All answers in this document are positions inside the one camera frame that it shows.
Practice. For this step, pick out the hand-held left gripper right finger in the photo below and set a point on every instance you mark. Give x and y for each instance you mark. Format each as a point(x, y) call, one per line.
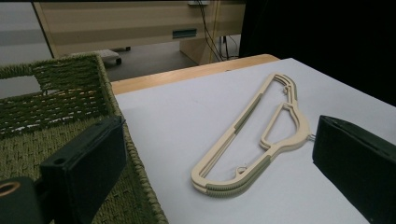
point(355, 168)

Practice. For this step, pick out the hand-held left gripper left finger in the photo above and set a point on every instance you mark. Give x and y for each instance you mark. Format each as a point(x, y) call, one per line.
point(90, 161)

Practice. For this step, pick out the beige plastic clothes hanger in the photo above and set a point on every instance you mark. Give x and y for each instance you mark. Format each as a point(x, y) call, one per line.
point(292, 142)

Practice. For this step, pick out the green woven basket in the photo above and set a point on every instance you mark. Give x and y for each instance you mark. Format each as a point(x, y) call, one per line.
point(62, 93)

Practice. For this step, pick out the chair base with casters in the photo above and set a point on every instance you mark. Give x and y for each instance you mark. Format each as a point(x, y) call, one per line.
point(107, 55)

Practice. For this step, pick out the dark curtain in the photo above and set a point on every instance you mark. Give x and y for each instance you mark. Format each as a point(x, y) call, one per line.
point(327, 37)

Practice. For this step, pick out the light wooden desk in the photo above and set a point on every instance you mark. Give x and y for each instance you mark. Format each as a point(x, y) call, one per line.
point(124, 25)

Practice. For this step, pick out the white cabinet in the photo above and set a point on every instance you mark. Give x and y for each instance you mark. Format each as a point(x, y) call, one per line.
point(18, 18)

